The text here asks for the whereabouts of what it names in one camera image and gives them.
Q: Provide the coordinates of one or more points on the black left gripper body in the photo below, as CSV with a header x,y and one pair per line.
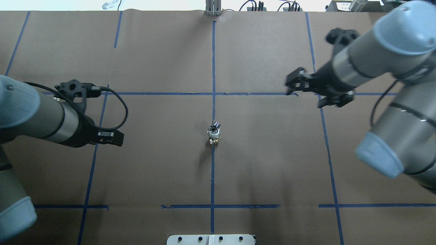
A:
x,y
86,133

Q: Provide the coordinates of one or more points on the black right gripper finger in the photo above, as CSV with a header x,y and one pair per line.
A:
x,y
299,80

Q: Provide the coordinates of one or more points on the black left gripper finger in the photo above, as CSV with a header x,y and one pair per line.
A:
x,y
114,137

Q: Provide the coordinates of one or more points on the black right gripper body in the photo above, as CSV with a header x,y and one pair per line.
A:
x,y
327,79

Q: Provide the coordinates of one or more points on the brass PPR valve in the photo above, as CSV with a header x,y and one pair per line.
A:
x,y
214,134

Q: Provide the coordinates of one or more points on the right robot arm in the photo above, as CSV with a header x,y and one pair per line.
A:
x,y
401,139

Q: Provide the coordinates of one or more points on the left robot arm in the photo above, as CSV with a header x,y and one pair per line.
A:
x,y
54,115

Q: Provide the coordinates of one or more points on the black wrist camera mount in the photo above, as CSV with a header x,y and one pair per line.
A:
x,y
77,93

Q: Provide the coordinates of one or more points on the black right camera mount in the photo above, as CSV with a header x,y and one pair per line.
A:
x,y
341,37

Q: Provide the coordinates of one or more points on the aluminium frame post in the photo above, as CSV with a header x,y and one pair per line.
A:
x,y
213,8

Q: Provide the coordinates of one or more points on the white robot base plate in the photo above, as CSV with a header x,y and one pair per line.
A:
x,y
211,239

